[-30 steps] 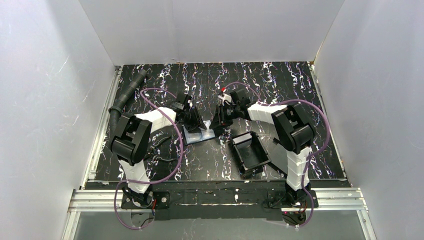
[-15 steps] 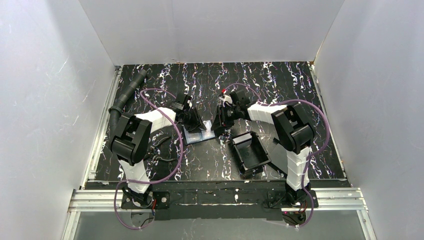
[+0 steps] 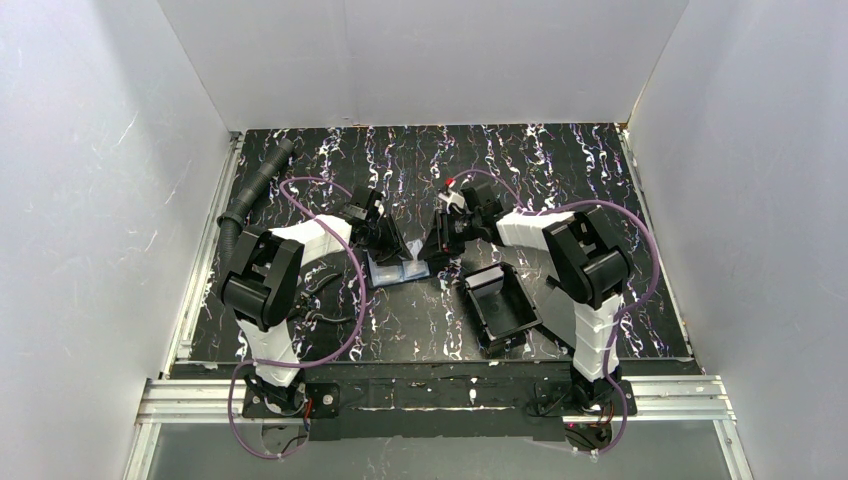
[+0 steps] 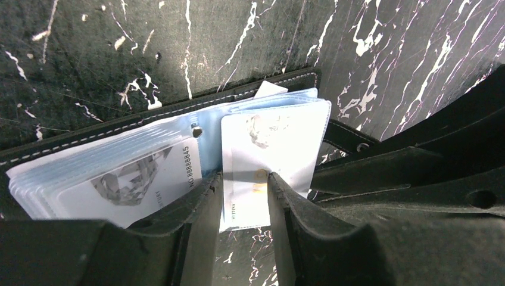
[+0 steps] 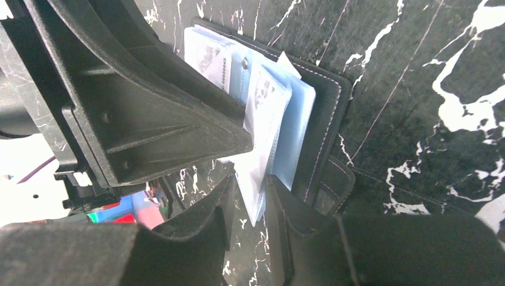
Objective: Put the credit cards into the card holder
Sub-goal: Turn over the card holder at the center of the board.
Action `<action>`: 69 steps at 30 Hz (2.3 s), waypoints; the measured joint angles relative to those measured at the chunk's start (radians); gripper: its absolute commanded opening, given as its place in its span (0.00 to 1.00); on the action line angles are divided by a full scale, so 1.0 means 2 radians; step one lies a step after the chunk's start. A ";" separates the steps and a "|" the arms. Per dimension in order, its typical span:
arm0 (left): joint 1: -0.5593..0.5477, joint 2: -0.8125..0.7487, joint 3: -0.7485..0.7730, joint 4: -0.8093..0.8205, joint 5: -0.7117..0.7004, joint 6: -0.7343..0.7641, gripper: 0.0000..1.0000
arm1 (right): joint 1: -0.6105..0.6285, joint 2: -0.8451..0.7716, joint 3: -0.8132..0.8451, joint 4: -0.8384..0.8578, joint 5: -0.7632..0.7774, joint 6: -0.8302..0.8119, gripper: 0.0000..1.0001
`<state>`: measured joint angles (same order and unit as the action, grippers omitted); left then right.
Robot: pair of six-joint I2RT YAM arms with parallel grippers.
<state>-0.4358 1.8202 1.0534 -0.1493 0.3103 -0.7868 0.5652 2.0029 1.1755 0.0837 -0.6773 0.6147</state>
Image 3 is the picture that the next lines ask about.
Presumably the white credit card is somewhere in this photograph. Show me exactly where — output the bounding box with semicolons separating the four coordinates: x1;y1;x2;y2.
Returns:
406;239;423;261

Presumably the black plastic tray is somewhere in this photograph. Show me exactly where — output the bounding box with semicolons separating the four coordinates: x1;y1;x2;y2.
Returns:
459;262;537;358

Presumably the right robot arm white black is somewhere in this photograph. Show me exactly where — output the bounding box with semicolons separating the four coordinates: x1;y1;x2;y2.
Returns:
419;179;634;409

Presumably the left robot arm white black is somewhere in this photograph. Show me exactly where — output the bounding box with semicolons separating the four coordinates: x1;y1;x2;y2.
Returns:
217;187;412;388

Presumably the black pliers tool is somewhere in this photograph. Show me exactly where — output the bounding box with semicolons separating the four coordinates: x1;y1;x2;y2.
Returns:
289;272;354;325

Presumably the black tray lid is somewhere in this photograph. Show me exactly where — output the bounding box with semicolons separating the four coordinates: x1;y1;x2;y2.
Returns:
531;284;576;355

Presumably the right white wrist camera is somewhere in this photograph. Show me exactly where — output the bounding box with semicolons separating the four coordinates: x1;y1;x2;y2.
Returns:
437;177;466;213

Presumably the black corrugated hose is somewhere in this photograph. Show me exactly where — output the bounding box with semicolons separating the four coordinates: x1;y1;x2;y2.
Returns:
216;138;297;253

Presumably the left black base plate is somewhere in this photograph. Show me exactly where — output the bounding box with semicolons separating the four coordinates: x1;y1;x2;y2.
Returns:
241;381;341;419

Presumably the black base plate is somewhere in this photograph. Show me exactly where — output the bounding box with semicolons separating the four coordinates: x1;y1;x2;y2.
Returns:
525;380;638;420
241;381;341;419

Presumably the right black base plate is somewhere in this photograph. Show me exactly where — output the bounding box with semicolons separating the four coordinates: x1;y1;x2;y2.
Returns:
525;380;638;420

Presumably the aluminium frame rail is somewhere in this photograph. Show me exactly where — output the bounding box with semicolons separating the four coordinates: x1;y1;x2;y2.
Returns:
124;373;752;479

